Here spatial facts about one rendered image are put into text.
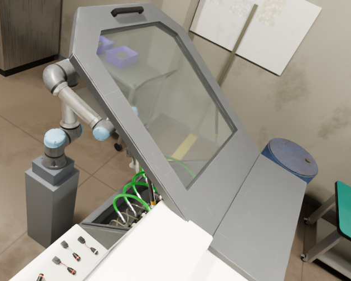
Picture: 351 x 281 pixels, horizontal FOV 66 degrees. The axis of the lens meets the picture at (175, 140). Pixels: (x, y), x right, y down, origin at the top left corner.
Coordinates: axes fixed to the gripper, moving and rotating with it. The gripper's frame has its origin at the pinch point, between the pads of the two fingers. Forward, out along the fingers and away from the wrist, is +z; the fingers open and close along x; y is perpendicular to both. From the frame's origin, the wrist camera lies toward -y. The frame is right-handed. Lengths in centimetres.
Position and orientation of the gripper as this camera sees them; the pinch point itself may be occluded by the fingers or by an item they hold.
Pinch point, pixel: (142, 170)
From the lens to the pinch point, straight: 150.8
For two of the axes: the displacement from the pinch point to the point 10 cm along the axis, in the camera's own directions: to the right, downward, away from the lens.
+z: 1.5, 9.9, 0.6
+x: -5.7, 1.3, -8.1
